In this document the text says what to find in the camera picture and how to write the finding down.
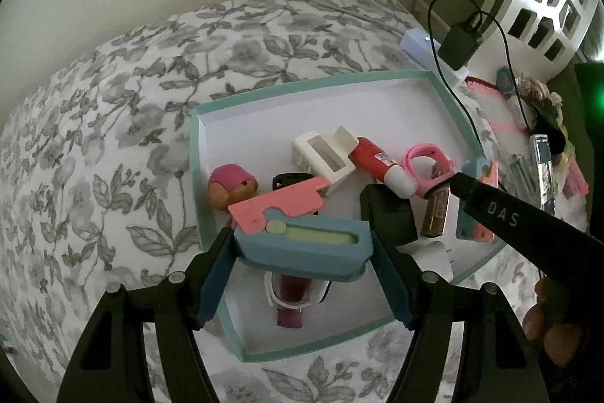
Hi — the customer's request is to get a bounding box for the right hand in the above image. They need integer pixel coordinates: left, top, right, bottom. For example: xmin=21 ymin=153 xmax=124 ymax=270
xmin=522 ymin=277 xmax=581 ymax=367

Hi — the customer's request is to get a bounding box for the doll with pink cap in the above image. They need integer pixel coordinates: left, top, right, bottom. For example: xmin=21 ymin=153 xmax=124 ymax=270
xmin=208 ymin=164 xmax=258 ymax=211

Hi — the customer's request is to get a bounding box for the white charger cube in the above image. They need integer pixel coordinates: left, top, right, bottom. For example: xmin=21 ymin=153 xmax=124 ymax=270
xmin=398 ymin=238 xmax=453 ymax=281

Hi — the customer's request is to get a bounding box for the pink smartwatch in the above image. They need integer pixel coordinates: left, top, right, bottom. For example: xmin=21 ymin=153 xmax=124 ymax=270
xmin=402 ymin=143 xmax=456 ymax=198

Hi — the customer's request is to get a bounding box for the teal white tray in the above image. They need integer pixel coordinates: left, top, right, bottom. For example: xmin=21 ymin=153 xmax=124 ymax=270
xmin=190 ymin=69 xmax=484 ymax=363

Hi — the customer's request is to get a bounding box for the black plugged adapter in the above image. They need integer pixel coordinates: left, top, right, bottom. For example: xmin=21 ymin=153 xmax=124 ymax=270
xmin=438 ymin=12 xmax=483 ymax=69

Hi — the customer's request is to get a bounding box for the white smartwatch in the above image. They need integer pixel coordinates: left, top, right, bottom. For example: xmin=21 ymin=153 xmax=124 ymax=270
xmin=264 ymin=272 xmax=332 ymax=309

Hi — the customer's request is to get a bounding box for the white power strip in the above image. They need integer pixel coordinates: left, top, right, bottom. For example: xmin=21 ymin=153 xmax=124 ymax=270
xmin=400 ymin=28 xmax=470 ymax=86

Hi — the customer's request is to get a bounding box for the black toy car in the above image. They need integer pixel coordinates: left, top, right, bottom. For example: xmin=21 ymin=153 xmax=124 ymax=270
xmin=271 ymin=172 xmax=313 ymax=191

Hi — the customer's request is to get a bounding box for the black cable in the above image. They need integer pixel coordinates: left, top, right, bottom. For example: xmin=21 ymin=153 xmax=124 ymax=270
xmin=426 ymin=0 xmax=549 ymax=281

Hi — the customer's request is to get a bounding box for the smartphone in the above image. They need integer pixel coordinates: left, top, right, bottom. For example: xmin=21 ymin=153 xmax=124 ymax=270
xmin=529 ymin=134 xmax=555 ymax=216

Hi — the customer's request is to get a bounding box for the pink crochet mat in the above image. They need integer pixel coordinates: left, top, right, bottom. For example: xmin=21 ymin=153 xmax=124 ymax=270
xmin=466 ymin=77 xmax=589 ymax=198

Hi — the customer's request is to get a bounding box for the red glue stick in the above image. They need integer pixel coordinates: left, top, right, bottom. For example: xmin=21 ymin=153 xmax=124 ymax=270
xmin=349 ymin=137 xmax=418 ymax=198

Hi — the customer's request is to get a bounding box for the white lattice furniture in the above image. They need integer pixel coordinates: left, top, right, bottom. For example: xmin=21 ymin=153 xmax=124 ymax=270
xmin=499 ymin=0 xmax=599 ymax=83

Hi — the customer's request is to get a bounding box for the pink transparent lighter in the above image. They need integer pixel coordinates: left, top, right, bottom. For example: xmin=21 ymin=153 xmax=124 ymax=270
xmin=276 ymin=275 xmax=310 ymax=329

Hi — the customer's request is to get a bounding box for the white plastic plug holder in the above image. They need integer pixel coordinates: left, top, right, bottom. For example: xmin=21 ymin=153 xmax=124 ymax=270
xmin=292 ymin=126 xmax=358 ymax=196

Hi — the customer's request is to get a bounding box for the black charger block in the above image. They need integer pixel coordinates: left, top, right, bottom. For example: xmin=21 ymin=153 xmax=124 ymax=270
xmin=359 ymin=184 xmax=419 ymax=247

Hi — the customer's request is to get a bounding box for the teal round pouch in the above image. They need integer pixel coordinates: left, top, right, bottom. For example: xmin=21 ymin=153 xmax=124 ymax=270
xmin=496 ymin=66 xmax=516 ymax=95

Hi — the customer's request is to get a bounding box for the rose gold harmonica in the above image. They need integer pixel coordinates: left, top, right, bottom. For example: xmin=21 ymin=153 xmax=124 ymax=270
xmin=421 ymin=186 xmax=450 ymax=238

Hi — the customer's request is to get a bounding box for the grey floral tablecloth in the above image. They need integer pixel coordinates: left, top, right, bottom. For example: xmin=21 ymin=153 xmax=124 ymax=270
xmin=0 ymin=0 xmax=544 ymax=403

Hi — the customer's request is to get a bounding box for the pink blue box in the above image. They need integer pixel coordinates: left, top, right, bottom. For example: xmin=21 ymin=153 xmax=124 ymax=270
xmin=228 ymin=177 xmax=373 ymax=282
xmin=456 ymin=156 xmax=499 ymax=243

